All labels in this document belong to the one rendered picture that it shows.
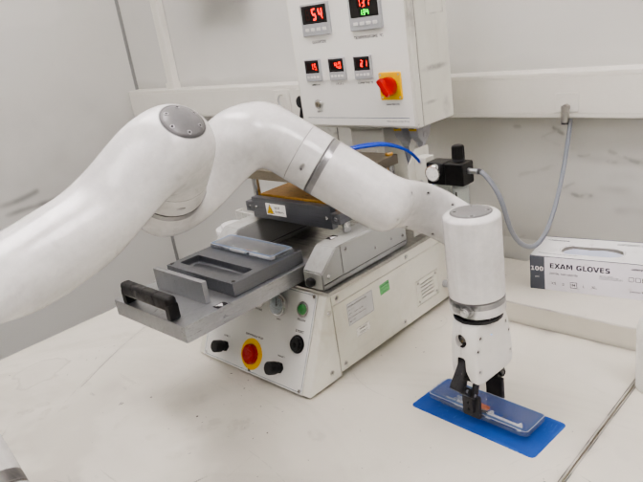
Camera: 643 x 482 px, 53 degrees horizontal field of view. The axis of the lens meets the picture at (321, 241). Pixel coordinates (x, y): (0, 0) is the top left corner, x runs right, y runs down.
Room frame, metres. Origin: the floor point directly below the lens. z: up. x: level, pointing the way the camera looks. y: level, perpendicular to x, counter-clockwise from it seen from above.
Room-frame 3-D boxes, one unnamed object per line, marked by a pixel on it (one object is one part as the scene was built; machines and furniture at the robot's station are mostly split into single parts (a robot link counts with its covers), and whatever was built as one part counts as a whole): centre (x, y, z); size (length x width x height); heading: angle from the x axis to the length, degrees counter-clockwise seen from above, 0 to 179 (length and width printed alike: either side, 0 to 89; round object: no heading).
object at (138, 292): (1.00, 0.30, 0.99); 0.15 x 0.02 x 0.04; 43
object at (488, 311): (0.87, -0.22, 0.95); 0.09 x 0.08 x 0.03; 130
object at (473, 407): (0.85, -0.19, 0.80); 0.03 x 0.03 x 0.07; 40
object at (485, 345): (0.88, -0.22, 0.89); 0.10 x 0.08 x 0.11; 130
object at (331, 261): (1.15, -0.06, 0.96); 0.26 x 0.05 x 0.07; 133
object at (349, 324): (1.29, -0.03, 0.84); 0.53 x 0.37 x 0.17; 133
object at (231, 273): (1.13, 0.17, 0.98); 0.20 x 0.17 x 0.03; 43
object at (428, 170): (1.23, -0.27, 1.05); 0.15 x 0.05 x 0.15; 43
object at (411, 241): (1.33, -0.04, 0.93); 0.46 x 0.35 x 0.01; 133
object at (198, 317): (1.09, 0.20, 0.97); 0.30 x 0.22 x 0.08; 133
